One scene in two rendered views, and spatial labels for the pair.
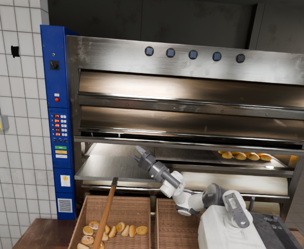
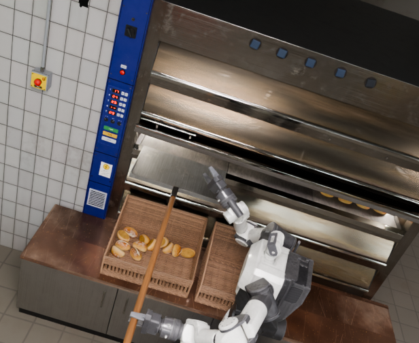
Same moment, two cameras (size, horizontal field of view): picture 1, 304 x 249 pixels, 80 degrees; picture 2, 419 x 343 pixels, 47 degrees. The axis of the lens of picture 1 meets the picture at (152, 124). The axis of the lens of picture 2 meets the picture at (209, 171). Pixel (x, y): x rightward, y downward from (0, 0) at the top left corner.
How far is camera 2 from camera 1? 1.49 m
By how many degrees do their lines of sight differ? 17
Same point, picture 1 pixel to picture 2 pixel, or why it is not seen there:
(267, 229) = (295, 265)
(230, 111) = (340, 142)
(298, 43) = not seen: outside the picture
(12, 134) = (52, 96)
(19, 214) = (34, 194)
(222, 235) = (258, 258)
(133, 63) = (231, 54)
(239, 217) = (271, 248)
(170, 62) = (277, 64)
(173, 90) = (273, 99)
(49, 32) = not seen: outside the picture
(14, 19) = not seen: outside the picture
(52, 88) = (120, 57)
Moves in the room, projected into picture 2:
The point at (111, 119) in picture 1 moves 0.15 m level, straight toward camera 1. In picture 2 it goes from (183, 112) to (183, 124)
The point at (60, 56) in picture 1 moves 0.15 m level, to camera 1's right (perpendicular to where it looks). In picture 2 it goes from (141, 22) to (169, 32)
